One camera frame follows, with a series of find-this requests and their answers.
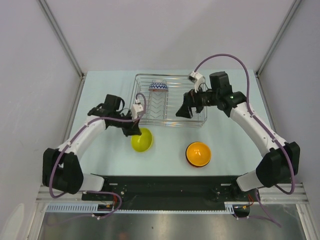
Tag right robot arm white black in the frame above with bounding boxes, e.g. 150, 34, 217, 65
175, 71, 300, 201

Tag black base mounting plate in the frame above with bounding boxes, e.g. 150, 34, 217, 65
81, 175, 255, 211

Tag aluminium corner post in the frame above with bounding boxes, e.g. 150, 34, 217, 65
37, 0, 85, 79
255, 0, 304, 77

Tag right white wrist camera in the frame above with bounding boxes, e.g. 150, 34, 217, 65
188, 71, 206, 93

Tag metal wire dish rack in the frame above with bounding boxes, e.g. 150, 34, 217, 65
130, 73, 207, 128

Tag left aluminium corner post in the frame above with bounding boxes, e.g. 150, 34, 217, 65
37, 0, 85, 79

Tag yellow green bowl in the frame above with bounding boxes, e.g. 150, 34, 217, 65
130, 128, 154, 153

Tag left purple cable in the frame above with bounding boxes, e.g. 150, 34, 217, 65
48, 93, 147, 199

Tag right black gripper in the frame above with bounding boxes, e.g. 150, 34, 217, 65
176, 83, 219, 119

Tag orange yellow bowl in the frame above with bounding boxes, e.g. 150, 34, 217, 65
185, 141, 212, 163

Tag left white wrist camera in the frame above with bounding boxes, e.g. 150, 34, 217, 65
130, 103, 144, 119

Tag right aluminium corner post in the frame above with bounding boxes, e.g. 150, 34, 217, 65
255, 0, 304, 77

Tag orange bottom bowl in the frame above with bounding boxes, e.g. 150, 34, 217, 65
187, 160, 210, 168

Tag red patterned blue zigzag bowl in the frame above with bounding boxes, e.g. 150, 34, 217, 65
148, 79, 169, 93

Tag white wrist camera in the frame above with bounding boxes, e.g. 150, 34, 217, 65
130, 103, 144, 119
188, 71, 206, 93

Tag aluminium frame rail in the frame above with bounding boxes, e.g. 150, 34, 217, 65
35, 183, 309, 204

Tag white slotted cable duct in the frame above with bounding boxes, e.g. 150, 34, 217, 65
45, 203, 234, 214

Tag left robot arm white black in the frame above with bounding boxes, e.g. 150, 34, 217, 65
42, 93, 147, 200

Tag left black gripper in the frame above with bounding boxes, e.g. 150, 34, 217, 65
110, 110, 142, 137

